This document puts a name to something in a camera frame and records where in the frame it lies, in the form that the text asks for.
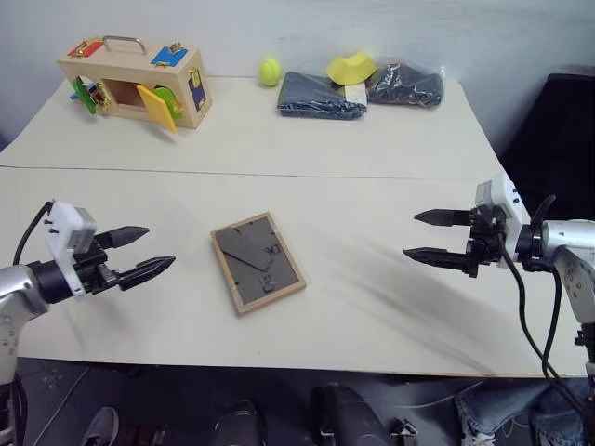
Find wooden picture frame face down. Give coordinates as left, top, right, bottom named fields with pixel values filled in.
left=209, top=211, right=308, bottom=318

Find yellow foam block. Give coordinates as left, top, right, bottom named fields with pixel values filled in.
left=325, top=51, right=379, bottom=87

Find blue jeans leg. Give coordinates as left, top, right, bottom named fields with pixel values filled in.
left=454, top=376, right=595, bottom=446

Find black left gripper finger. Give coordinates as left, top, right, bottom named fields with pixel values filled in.
left=104, top=225, right=152, bottom=253
left=115, top=255, right=178, bottom=293

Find grey shoe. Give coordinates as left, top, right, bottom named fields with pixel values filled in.
left=80, top=405, right=121, bottom=446

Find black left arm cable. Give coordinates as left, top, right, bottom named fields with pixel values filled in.
left=12, top=201, right=53, bottom=267

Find dark rounded shape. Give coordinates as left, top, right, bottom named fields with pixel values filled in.
left=212, top=398, right=269, bottom=446

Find wooden lock busy box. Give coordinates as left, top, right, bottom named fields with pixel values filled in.
left=56, top=34, right=214, bottom=135

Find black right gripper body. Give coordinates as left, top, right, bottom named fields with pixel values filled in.
left=464, top=204, right=508, bottom=280

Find dark blue bagged cloth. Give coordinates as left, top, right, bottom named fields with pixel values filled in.
left=276, top=71, right=369, bottom=121

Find white paper label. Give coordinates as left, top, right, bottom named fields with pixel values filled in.
left=344, top=84, right=369, bottom=106

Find yellow-green tennis ball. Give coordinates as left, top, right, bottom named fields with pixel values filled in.
left=258, top=57, right=284, bottom=88

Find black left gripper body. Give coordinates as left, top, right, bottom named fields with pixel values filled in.
left=73, top=233, right=124, bottom=295

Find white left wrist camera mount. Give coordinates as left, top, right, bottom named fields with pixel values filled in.
left=44, top=201, right=99, bottom=298

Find black bagged cloth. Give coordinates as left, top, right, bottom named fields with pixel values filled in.
left=365, top=57, right=446, bottom=110

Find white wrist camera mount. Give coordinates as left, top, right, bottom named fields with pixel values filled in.
left=44, top=201, right=99, bottom=298
left=473, top=174, right=529, bottom=270

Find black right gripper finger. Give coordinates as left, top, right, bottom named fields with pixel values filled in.
left=414, top=208, right=474, bottom=230
left=403, top=247, right=469, bottom=274

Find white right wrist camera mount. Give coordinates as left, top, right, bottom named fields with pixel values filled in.
left=473, top=174, right=529, bottom=270

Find white floor cable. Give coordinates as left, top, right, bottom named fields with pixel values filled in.
left=407, top=379, right=485, bottom=411

